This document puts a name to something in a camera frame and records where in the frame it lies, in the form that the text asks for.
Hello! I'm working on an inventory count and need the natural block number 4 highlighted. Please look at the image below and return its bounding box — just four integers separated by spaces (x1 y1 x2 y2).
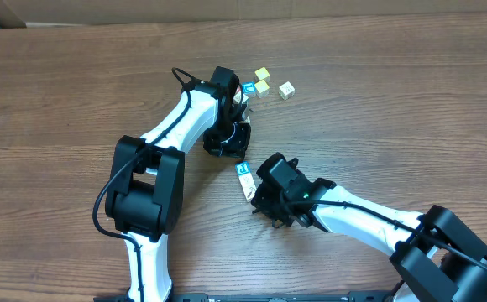
243 186 256 202

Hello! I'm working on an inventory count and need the blue letter P block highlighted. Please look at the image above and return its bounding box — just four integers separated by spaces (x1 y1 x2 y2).
235 161 251 176

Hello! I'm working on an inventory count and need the natural block letter B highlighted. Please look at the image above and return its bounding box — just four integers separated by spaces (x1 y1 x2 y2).
238 173 256 190

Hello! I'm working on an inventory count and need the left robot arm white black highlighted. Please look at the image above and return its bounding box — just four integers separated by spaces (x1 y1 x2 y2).
92 66 251 301

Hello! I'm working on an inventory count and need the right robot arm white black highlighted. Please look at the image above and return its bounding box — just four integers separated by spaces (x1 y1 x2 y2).
251 153 487 302

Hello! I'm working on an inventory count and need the natural wood picture block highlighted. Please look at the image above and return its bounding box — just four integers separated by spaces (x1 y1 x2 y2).
233 85 249 105

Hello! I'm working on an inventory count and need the yellow block lower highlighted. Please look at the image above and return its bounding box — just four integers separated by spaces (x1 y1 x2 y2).
254 80 270 98

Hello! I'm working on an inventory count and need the yellow block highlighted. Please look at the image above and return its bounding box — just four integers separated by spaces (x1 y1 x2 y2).
254 67 270 82
254 80 270 98

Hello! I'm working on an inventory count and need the yellow block upper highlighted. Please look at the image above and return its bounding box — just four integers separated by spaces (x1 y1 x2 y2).
254 67 270 82

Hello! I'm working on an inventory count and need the natural wood block right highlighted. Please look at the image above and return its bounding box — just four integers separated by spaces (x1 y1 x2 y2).
278 81 296 100

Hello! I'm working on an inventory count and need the cardboard box edge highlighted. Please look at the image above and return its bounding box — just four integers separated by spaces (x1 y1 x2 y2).
0 0 487 28

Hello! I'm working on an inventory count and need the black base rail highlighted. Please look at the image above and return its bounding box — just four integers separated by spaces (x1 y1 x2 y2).
168 290 391 302

